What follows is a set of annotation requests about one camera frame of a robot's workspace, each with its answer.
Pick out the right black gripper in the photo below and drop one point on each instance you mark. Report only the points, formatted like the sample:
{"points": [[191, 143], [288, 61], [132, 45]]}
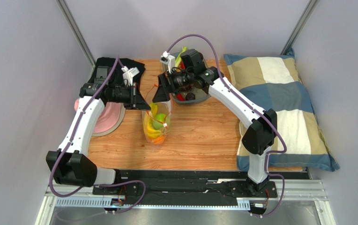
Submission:
{"points": [[165, 86]]}

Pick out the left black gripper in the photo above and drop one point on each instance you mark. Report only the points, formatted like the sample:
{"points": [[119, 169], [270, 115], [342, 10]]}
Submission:
{"points": [[137, 101]]}

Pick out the clear orange zip top bag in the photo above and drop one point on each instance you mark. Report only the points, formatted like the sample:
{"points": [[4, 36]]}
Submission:
{"points": [[163, 107]]}

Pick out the green apple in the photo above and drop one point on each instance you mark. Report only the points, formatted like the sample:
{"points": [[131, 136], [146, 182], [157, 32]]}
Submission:
{"points": [[158, 121]]}

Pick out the yellow bananas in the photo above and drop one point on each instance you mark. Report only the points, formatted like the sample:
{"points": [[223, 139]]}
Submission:
{"points": [[151, 132]]}

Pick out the orange fruit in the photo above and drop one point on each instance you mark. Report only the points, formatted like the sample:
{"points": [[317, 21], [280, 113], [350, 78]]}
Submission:
{"points": [[159, 140]]}

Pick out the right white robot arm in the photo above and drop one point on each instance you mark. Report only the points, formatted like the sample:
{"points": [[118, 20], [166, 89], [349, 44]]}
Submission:
{"points": [[260, 124]]}

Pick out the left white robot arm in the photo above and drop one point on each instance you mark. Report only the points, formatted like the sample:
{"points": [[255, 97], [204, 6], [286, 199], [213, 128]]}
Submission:
{"points": [[69, 164]]}

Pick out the grey food tray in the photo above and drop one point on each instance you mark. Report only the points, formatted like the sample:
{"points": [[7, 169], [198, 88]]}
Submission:
{"points": [[194, 62]]}

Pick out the red chili pepper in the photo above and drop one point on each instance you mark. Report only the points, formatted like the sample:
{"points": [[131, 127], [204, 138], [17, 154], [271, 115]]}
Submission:
{"points": [[180, 97]]}

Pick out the pink hat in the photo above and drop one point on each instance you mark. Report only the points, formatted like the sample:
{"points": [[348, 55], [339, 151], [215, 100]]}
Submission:
{"points": [[106, 118]]}

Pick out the green white leek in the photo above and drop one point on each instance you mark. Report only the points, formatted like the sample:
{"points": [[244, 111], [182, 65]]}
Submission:
{"points": [[178, 59]]}

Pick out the black folded cloth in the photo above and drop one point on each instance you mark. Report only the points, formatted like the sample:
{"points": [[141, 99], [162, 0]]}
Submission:
{"points": [[117, 77]]}

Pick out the plaid pillow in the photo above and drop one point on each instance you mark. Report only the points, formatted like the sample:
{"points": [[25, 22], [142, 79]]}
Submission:
{"points": [[274, 83]]}

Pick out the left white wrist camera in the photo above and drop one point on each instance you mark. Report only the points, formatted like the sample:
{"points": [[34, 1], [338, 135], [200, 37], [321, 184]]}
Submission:
{"points": [[129, 74]]}

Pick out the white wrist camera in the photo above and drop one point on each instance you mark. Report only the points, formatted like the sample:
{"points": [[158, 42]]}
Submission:
{"points": [[168, 60], [129, 74]]}

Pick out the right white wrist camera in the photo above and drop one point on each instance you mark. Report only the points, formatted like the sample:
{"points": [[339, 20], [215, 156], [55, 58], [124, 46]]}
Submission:
{"points": [[168, 60]]}

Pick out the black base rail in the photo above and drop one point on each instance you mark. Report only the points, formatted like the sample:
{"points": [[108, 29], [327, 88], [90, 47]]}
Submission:
{"points": [[186, 188]]}

